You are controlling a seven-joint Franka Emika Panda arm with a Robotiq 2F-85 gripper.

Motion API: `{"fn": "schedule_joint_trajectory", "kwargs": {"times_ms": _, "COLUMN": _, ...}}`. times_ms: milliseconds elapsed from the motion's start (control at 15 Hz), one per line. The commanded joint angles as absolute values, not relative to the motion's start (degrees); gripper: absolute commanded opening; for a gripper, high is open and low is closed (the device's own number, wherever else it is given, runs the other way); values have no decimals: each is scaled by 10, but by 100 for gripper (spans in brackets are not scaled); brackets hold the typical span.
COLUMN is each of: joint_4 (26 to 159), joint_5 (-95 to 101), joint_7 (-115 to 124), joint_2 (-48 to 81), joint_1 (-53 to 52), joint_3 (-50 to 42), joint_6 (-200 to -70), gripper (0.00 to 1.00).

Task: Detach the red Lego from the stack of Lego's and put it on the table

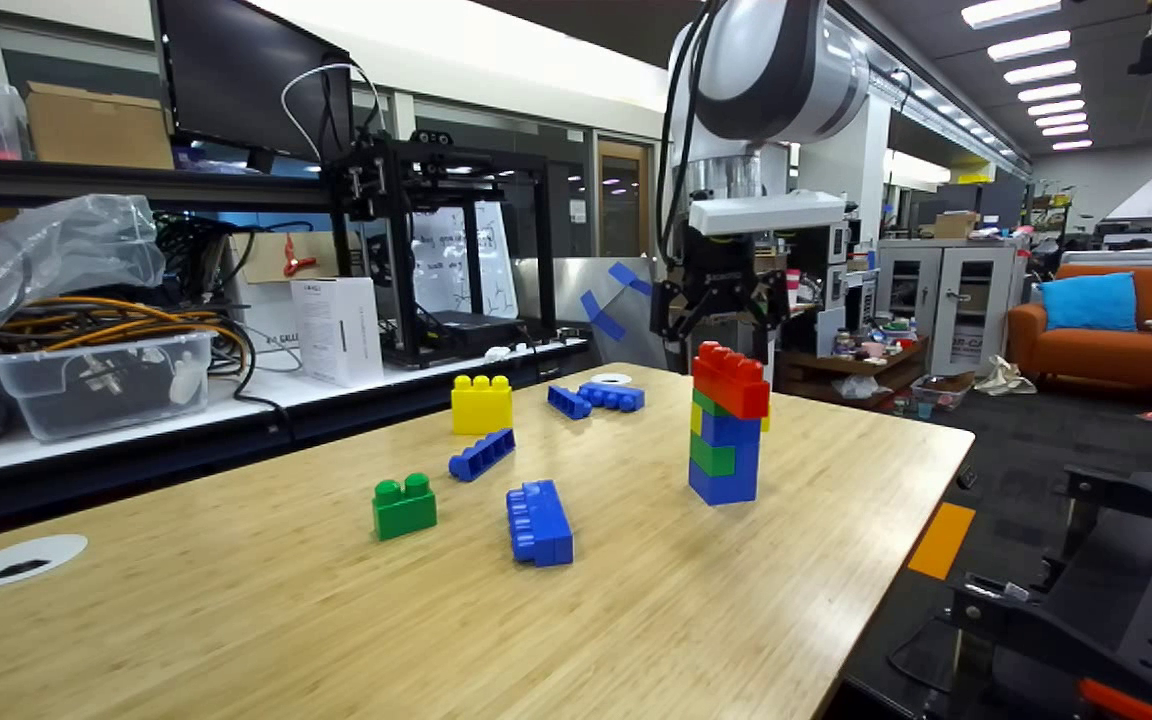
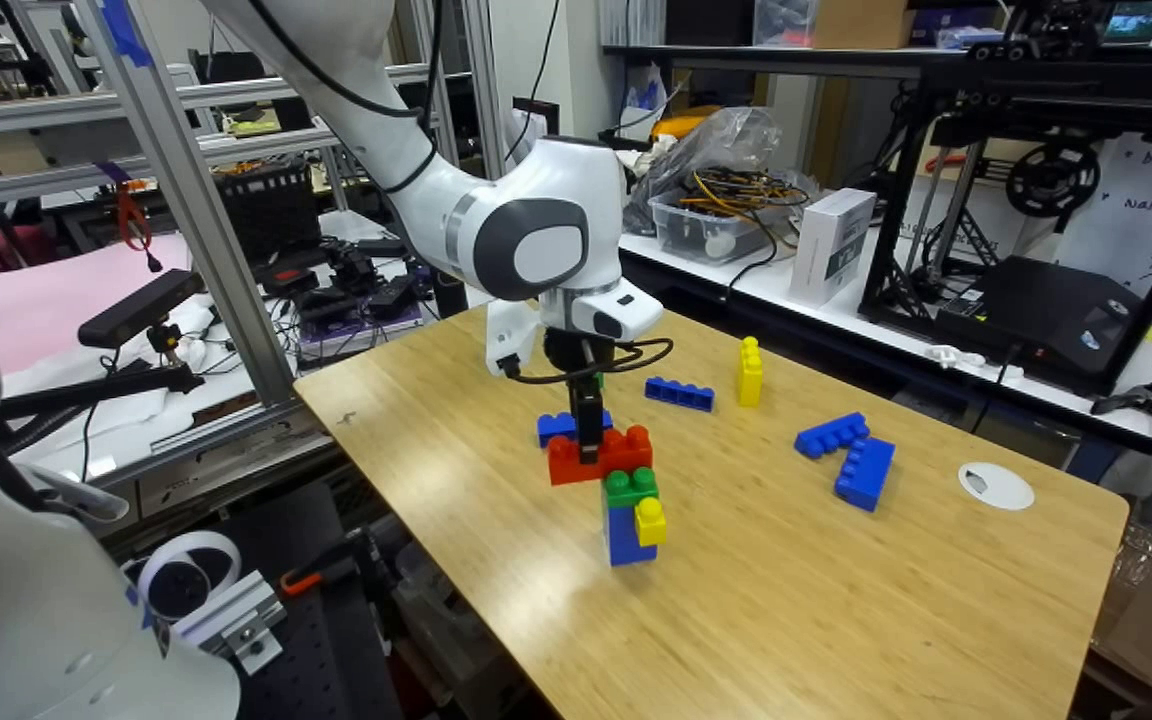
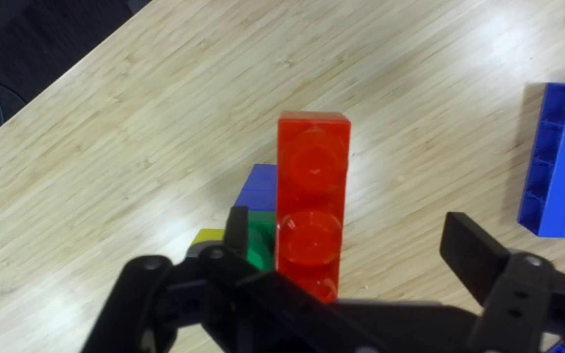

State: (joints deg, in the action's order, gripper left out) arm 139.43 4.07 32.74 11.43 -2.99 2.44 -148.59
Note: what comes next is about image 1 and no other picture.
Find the white counter shelf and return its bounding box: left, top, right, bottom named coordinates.
left=0, top=333, right=594, bottom=486

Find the blue tape cross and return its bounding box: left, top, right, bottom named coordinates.
left=574, top=258, right=661, bottom=344

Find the tall yellow Lego brick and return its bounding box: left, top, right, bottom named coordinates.
left=447, top=373, right=518, bottom=438

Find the white cardboard box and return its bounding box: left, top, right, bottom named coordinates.
left=282, top=272, right=388, bottom=392

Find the box of cables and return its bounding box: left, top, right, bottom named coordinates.
left=0, top=187, right=171, bottom=451

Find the white table grommet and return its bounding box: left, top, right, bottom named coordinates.
left=0, top=531, right=91, bottom=594

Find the green Lego brick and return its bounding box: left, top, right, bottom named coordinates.
left=366, top=467, right=444, bottom=542
left=689, top=437, right=742, bottom=484

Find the black frame 3D printer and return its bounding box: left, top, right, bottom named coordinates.
left=324, top=126, right=568, bottom=373

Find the brown cardboard box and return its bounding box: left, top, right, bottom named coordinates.
left=23, top=79, right=179, bottom=177

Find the clear plastic storage bin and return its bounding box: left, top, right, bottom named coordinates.
left=0, top=326, right=224, bottom=447

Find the orange floor tape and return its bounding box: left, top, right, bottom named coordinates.
left=903, top=494, right=979, bottom=582

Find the blue cushion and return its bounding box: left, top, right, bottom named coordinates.
left=1035, top=267, right=1143, bottom=334

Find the black monitor screen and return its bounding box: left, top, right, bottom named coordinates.
left=150, top=0, right=361, bottom=177

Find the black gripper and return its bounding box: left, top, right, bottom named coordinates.
left=661, top=226, right=792, bottom=367

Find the wide blue Lego brick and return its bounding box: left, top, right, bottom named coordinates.
left=504, top=476, right=580, bottom=573
left=574, top=376, right=649, bottom=415

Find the orange sofa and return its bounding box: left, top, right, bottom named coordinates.
left=1005, top=258, right=1152, bottom=401

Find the red Lego brick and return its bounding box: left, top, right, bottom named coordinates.
left=689, top=334, right=775, bottom=424

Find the black stand with red clamps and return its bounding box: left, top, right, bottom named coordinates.
left=869, top=461, right=1152, bottom=720

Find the narrow blue Lego brick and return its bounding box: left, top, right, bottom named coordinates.
left=444, top=424, right=518, bottom=486
left=545, top=378, right=594, bottom=424

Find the dark upper shelf board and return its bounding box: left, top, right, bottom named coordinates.
left=0, top=152, right=339, bottom=210

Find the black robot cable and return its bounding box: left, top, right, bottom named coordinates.
left=652, top=0, right=726, bottom=275

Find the orange cable bundle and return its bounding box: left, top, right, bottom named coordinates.
left=0, top=293, right=264, bottom=392

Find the white glass door cabinet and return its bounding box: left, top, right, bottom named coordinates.
left=873, top=235, right=1024, bottom=378

